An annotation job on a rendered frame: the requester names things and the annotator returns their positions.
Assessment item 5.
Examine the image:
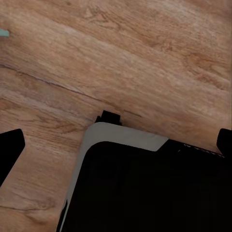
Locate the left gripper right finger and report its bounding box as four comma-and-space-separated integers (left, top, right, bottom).
217, 128, 232, 167

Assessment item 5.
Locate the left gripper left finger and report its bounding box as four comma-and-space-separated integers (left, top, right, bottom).
0, 129, 25, 186

